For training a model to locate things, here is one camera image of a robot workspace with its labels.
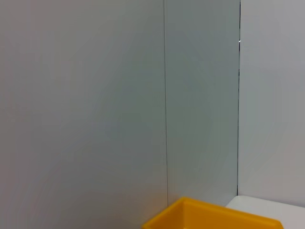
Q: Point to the yellow plastic bin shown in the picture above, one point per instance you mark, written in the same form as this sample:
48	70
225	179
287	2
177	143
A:
202	217

